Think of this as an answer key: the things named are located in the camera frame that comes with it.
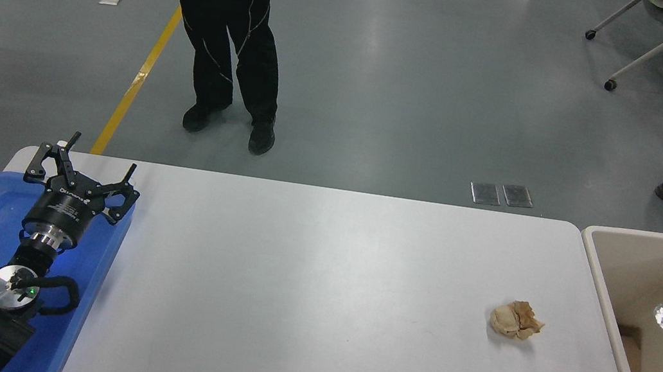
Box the crumpled tan paper ball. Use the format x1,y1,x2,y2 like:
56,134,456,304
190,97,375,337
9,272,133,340
488,297,548,344

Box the blue plastic tray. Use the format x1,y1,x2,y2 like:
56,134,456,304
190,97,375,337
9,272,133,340
0,169,139,372

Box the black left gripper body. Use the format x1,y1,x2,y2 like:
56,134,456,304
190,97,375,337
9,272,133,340
21,165,110,244

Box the silver floor plate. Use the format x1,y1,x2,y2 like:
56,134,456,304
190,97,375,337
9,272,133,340
501,184,536,210
469,181,504,207

